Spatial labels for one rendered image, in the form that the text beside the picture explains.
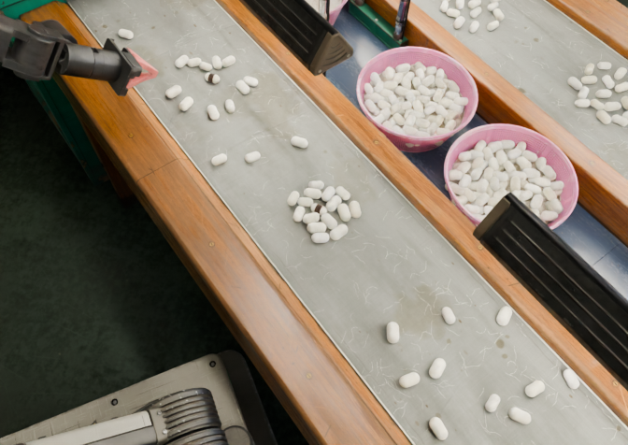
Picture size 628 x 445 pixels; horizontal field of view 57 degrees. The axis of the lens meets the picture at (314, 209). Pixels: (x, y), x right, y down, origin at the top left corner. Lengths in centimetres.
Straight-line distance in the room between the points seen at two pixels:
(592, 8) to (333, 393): 113
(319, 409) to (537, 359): 39
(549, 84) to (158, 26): 93
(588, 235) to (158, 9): 112
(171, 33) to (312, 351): 85
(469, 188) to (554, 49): 46
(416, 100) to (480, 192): 26
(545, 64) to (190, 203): 88
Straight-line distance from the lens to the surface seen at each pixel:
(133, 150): 124
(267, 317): 103
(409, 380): 102
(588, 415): 111
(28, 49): 108
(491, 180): 125
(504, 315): 109
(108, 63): 115
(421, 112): 133
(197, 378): 131
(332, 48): 93
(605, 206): 133
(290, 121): 128
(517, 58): 149
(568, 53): 155
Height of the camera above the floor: 173
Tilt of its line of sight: 60 degrees down
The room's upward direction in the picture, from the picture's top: 2 degrees clockwise
